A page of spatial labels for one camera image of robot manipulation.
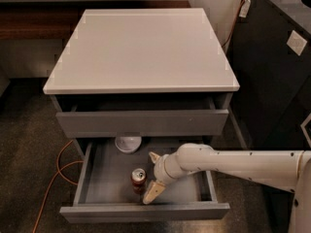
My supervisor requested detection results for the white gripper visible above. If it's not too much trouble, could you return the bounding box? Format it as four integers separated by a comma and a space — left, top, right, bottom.
143, 151, 175, 205

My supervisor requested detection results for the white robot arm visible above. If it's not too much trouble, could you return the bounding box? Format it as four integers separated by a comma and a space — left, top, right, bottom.
143, 143, 311, 233

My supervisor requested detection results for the grey drawer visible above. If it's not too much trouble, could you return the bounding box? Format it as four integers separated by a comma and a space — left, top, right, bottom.
56, 109, 228, 138
60, 138, 229, 223

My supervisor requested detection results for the grey drawer cabinet white top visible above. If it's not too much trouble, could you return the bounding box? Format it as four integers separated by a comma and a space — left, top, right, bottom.
44, 8, 239, 153

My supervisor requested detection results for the black cabinet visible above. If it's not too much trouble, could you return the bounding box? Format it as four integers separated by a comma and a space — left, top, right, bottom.
226, 0, 311, 233

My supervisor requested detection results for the red coke can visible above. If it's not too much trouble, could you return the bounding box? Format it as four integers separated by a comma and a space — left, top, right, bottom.
130, 168, 147, 194

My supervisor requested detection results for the grey top drawer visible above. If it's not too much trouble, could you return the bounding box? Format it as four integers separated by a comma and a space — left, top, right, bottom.
56, 109, 228, 138

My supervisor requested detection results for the orange cable on floor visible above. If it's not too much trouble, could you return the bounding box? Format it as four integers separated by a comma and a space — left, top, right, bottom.
31, 139, 86, 233

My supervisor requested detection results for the white tag on cable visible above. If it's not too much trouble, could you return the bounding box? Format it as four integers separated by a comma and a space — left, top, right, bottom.
239, 0, 251, 18

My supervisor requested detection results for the dark wooden bench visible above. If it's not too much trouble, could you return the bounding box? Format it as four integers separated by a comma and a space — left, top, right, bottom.
0, 0, 190, 40

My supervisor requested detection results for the white bowl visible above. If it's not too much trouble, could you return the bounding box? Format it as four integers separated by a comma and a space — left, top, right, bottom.
115, 137, 142, 154

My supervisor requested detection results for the white label on cabinet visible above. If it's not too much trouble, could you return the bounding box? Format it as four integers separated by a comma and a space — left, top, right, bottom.
287, 30, 307, 56

